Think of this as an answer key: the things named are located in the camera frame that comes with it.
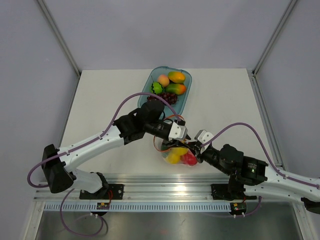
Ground red apple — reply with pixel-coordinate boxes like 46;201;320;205
180;152;198;166

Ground yellow lemon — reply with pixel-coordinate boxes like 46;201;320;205
171;147;189;156
166;153;181;165

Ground clear zip top bag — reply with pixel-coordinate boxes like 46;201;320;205
152;113;201;166

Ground yellow lemon front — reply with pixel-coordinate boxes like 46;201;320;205
166;153;181;165

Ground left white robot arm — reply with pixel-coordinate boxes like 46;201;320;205
41;100;171;199

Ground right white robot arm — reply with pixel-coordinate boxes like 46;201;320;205
188;141;320;214

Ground pale peach top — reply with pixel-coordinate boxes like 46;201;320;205
157;74;170;88

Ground dark grapes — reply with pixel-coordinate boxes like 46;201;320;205
157;92;178;105

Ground green lime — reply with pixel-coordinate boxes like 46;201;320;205
150;82;165;95

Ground teal plastic fruit basket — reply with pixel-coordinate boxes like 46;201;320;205
142;66;192;117

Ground orange fruit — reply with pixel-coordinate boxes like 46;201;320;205
165;83;187;95

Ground orange yellow mango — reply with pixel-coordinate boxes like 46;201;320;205
167;71;186;84

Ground right control board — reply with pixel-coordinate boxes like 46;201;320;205
230;202;247;217

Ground control board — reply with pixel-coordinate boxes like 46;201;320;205
96;202;110;210
230;202;247;217

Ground left control board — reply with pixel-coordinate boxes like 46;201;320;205
96;202;110;210

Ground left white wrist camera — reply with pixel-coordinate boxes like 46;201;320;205
168;120;188;141

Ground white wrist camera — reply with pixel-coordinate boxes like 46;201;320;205
168;120;188;141
195;129;214;154

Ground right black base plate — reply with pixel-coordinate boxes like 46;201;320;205
210;183;258;201

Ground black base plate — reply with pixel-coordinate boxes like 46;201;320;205
210;183;258;201
79;184;124;200

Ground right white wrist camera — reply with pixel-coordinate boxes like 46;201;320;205
195;129;214;154

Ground aluminium mounting rail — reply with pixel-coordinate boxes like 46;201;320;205
33;173;276;202

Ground right aluminium frame post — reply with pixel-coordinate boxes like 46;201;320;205
251;0;300;77

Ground aluminium frame post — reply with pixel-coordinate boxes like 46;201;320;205
251;0;300;77
36;0;81;77

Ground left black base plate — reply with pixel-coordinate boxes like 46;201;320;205
79;184;124;200

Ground left aluminium frame post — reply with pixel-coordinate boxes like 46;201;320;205
36;0;81;77

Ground white slotted cable duct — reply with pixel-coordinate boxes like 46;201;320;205
44;201;231;213

